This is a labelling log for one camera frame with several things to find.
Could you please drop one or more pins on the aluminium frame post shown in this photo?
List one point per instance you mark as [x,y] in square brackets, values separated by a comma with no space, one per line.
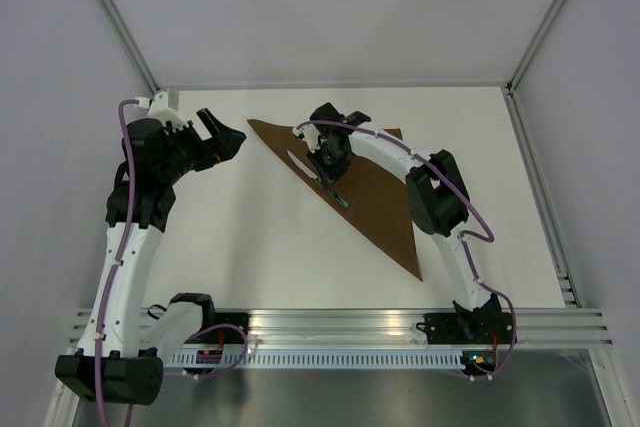
[129,44]
[551,15]

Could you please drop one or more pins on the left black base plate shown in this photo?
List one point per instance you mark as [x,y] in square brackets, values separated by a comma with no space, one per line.
[226,328]

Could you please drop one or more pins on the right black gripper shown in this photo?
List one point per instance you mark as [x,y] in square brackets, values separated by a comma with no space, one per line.
[329,174]

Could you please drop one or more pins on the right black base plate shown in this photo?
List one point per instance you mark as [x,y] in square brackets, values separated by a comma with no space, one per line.
[445,332]

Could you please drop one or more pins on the right aluminium frame post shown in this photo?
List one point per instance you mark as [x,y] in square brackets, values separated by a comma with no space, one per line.
[551,15]

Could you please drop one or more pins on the white slotted cable duct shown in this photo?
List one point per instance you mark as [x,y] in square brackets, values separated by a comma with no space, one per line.
[319,359]

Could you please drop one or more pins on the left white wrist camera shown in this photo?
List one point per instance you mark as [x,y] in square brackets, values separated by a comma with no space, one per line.
[161,107]

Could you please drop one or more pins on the left aluminium frame post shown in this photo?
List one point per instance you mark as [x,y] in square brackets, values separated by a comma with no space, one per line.
[129,44]

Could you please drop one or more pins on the knife with teal handle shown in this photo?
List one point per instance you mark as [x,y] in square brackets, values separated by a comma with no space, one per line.
[315,177]

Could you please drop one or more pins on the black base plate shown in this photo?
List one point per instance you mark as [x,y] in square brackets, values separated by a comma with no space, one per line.
[226,328]
[445,332]

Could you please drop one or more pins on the aluminium front rail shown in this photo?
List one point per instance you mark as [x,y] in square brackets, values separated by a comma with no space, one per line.
[557,328]

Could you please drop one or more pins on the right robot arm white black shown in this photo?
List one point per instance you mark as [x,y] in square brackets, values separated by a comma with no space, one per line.
[439,203]

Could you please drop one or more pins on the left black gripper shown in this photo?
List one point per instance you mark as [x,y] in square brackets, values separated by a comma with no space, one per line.
[225,141]

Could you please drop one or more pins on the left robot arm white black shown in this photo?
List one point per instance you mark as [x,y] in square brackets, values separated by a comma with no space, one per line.
[115,361]

